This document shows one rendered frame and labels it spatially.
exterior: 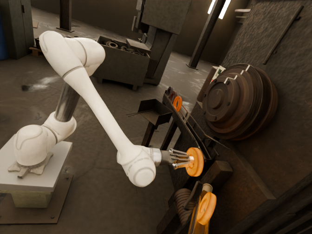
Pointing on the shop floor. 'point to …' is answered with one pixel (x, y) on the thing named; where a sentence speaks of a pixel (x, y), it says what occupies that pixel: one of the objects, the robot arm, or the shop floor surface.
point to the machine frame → (230, 227)
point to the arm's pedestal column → (35, 205)
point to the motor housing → (176, 213)
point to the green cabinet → (17, 27)
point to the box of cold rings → (121, 63)
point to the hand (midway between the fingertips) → (194, 159)
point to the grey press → (158, 32)
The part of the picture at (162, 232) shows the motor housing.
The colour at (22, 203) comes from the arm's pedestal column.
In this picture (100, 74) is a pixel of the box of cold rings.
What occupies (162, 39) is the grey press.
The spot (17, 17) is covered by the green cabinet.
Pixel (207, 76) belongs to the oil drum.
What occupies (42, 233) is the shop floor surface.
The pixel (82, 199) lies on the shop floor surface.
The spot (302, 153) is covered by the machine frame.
